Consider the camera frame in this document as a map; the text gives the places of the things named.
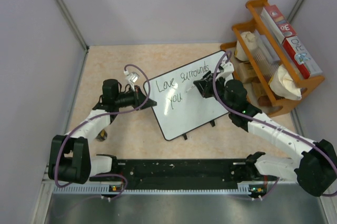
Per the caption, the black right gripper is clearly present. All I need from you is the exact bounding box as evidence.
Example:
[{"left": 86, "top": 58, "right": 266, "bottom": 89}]
[{"left": 195, "top": 72, "right": 234, "bottom": 113}]

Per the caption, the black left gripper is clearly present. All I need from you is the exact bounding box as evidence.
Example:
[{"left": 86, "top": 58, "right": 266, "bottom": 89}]
[{"left": 115, "top": 85, "right": 156, "bottom": 111}]

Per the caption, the white whiteboard black frame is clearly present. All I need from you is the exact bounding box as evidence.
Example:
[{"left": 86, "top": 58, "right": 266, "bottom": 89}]
[{"left": 143, "top": 50, "right": 228, "bottom": 141}]

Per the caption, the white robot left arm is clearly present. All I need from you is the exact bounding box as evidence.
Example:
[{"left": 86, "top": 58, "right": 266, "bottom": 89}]
[{"left": 48, "top": 79, "right": 157, "bottom": 184}]

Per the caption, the brown cardboard box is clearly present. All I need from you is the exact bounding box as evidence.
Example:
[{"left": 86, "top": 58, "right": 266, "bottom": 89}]
[{"left": 236, "top": 62, "right": 257, "bottom": 84}]

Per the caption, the black yellow drink can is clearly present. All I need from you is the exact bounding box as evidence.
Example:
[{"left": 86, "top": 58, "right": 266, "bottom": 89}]
[{"left": 95, "top": 129, "right": 107, "bottom": 142}]

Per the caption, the cream paper bag upper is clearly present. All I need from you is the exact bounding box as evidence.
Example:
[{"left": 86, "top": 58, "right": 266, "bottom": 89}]
[{"left": 234, "top": 32, "right": 259, "bottom": 62}]

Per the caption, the cream paper bag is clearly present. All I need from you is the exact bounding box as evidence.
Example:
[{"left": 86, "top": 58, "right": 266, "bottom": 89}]
[
  {"left": 269, "top": 65, "right": 302, "bottom": 100},
  {"left": 234, "top": 32, "right": 259, "bottom": 62}
]

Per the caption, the clear plastic straw pack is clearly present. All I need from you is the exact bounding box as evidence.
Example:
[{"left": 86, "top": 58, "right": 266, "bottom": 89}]
[{"left": 253, "top": 29, "right": 279, "bottom": 74}]

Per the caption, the cream paper bag lower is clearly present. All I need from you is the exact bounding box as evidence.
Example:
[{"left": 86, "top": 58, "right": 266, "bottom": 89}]
[{"left": 269, "top": 65, "right": 302, "bottom": 100}]

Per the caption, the orange wooden shelf rack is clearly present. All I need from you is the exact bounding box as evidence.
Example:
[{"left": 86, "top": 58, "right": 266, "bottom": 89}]
[{"left": 220, "top": 0, "right": 325, "bottom": 116}]

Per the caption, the red white box upper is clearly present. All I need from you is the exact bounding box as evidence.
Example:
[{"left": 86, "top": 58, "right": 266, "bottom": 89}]
[{"left": 260, "top": 5, "right": 297, "bottom": 42}]

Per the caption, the red white box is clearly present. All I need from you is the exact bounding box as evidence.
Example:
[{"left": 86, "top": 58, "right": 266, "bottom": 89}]
[
  {"left": 260, "top": 5, "right": 297, "bottom": 42},
  {"left": 282, "top": 36, "right": 323, "bottom": 79}
]

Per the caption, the red white box lower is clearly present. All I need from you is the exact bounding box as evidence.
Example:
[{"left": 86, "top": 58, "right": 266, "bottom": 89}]
[{"left": 282, "top": 36, "right": 323, "bottom": 79}]

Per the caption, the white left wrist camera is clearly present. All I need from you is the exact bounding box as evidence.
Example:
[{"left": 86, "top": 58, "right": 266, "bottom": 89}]
[{"left": 124, "top": 70, "right": 140, "bottom": 89}]

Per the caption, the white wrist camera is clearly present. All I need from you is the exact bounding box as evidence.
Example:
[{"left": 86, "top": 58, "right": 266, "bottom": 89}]
[
  {"left": 215, "top": 61, "right": 234, "bottom": 80},
  {"left": 124, "top": 70, "right": 140, "bottom": 89}
]

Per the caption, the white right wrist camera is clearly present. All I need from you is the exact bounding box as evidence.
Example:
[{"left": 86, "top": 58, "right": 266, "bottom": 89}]
[{"left": 215, "top": 61, "right": 234, "bottom": 80}]

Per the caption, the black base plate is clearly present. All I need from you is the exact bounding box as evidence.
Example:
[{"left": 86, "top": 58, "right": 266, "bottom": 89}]
[{"left": 89, "top": 158, "right": 284, "bottom": 190}]

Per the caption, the grey slotted cable duct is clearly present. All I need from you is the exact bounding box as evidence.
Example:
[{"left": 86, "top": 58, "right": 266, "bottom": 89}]
[{"left": 53, "top": 183, "right": 266, "bottom": 196}]

